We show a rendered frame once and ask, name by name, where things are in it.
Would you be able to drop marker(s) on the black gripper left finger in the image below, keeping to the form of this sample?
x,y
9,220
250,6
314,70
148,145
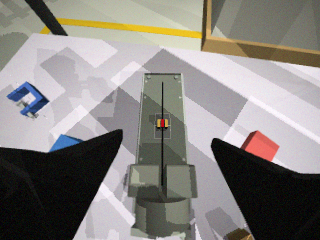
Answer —
x,y
61,184

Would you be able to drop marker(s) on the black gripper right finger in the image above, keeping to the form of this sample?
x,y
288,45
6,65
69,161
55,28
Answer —
x,y
277,203

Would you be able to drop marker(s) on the blue block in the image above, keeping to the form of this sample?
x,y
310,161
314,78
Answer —
x,y
65,141

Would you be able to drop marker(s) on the red cube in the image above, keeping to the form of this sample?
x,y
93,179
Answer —
x,y
260,145

